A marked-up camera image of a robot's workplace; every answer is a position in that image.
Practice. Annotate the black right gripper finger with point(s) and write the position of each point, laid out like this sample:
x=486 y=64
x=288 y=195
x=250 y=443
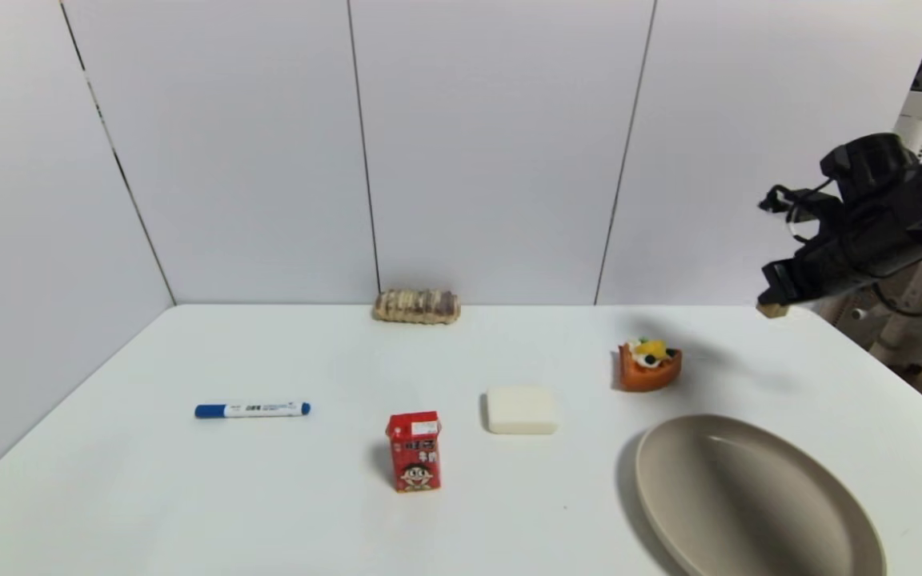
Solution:
x=773 y=295
x=805 y=301

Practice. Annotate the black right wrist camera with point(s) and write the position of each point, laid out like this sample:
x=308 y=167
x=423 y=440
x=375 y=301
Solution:
x=869 y=164

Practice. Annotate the white stand frame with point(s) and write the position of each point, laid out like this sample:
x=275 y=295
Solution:
x=913 y=320

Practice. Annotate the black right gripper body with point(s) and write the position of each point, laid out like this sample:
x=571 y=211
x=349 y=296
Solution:
x=781 y=282

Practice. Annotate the white rectangular block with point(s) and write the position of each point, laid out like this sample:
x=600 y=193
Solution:
x=521 y=410

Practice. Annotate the brown oval plate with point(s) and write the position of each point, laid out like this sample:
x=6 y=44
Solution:
x=749 y=496

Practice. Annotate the blue capped whiteboard marker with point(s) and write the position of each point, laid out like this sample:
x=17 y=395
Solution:
x=251 y=410

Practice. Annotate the red cartoon milk carton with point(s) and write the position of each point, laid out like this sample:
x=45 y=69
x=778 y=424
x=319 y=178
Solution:
x=414 y=452

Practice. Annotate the striped bread roll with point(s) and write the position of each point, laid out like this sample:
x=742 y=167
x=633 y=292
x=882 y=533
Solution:
x=417 y=306

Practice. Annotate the orange fruit tart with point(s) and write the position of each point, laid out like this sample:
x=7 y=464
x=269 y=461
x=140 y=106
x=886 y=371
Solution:
x=650 y=366

